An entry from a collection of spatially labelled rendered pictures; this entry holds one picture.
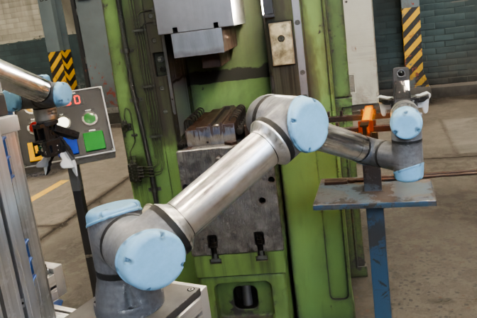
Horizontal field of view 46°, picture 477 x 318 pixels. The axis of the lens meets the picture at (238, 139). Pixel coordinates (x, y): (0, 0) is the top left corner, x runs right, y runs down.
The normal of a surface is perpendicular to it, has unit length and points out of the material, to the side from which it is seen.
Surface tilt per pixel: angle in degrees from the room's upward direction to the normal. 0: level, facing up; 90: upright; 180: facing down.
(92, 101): 60
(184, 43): 90
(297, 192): 90
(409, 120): 90
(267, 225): 90
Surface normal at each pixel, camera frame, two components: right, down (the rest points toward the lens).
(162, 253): 0.43, 0.19
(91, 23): -0.24, 0.23
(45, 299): 0.87, 0.00
